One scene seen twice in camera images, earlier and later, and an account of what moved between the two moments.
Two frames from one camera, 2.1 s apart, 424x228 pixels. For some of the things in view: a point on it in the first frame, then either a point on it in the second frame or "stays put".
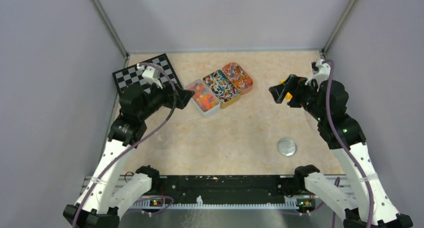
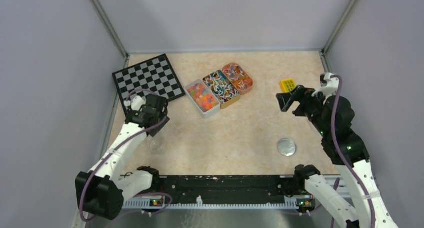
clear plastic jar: (162, 140) to (156, 146)
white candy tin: (204, 99) stays put
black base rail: (226, 191) stays put
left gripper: (173, 101) to (163, 117)
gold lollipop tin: (221, 87) stays put
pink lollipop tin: (242, 81) stays put
